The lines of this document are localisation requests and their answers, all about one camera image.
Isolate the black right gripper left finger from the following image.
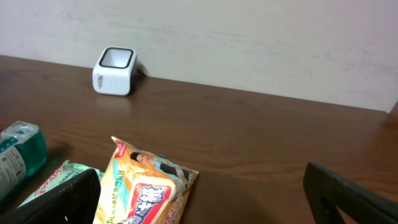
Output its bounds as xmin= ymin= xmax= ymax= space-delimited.
xmin=1 ymin=169 xmax=101 ymax=224

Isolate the green flushable wipes pack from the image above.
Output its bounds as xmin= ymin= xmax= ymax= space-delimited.
xmin=19 ymin=160 xmax=104 ymax=207

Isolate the teal mouthwash bottle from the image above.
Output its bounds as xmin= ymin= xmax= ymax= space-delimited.
xmin=1 ymin=121 xmax=47 ymax=200

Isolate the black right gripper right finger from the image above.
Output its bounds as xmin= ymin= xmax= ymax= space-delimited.
xmin=303 ymin=162 xmax=397 ymax=224

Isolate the white barcode scanner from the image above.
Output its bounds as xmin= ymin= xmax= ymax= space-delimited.
xmin=92 ymin=47 xmax=137 ymax=96

